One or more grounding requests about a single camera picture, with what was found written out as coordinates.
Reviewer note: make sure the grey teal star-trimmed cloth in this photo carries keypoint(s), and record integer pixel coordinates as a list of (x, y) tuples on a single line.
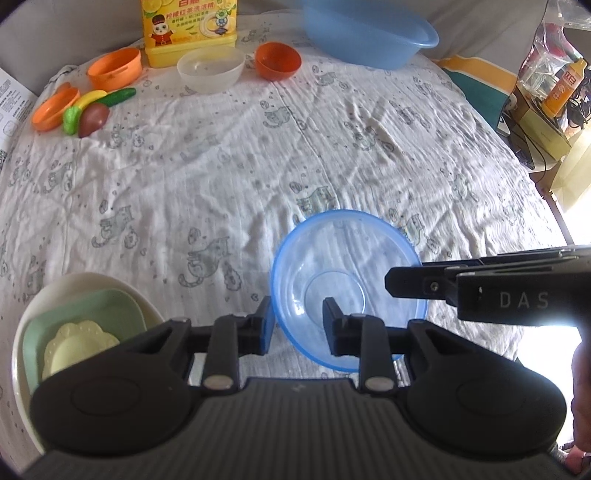
[(69, 27)]

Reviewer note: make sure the toy banana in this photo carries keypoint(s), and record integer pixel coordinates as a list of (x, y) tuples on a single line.
[(90, 98)]

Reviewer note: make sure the small dark orange bowl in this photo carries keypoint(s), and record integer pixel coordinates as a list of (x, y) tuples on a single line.
[(277, 60)]

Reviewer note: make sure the white cat print cloth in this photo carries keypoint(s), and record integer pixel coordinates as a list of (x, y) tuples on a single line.
[(231, 161)]

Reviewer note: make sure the light orange toy pan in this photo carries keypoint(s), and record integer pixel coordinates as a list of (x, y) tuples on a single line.
[(53, 110)]

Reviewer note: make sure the cardboard box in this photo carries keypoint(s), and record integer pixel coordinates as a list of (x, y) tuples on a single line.
[(540, 134)]

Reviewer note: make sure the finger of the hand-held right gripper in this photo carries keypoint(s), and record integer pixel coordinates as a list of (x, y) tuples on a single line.
[(415, 281)]

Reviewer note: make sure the brown toy vegetable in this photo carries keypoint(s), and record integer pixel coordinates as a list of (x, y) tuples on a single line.
[(92, 121)]

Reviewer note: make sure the blue transparent bowl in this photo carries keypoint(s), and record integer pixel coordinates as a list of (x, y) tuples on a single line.
[(346, 249)]

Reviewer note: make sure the green toy vegetable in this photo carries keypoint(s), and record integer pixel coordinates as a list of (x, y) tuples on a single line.
[(71, 120)]

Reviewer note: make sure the large blue plastic basin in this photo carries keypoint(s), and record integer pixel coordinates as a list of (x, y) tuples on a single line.
[(360, 32)]

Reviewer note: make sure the toy cucumber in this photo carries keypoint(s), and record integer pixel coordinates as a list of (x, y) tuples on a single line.
[(117, 97)]

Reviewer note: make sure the teal yellow striped cloth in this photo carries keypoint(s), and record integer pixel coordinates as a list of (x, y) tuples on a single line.
[(480, 78)]

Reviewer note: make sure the green square plate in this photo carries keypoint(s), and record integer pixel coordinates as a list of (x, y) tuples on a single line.
[(106, 309)]

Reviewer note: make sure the person's right hand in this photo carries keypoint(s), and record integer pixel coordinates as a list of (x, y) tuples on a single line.
[(582, 397)]

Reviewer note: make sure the white instruction sheet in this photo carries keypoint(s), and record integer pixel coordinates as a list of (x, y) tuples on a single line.
[(11, 110)]

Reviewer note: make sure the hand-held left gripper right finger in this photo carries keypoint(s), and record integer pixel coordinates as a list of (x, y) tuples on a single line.
[(330, 314)]

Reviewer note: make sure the light orange toy pot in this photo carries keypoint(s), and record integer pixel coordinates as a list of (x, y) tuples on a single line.
[(113, 69)]

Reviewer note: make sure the orange bottle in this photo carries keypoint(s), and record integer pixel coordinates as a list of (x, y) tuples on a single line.
[(561, 87)]

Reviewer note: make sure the clear plastic bowl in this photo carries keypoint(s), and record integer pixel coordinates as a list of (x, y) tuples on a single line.
[(210, 69)]

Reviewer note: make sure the yellow scalloped plate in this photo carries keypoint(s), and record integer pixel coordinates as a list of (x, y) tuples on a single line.
[(74, 346)]

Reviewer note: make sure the yellow detergent pump bottle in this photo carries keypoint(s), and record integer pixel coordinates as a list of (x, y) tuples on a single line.
[(184, 37)]

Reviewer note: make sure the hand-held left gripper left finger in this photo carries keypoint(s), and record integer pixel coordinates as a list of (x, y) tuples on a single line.
[(265, 323)]

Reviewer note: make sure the white round plate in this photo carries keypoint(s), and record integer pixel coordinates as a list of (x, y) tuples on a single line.
[(92, 281)]

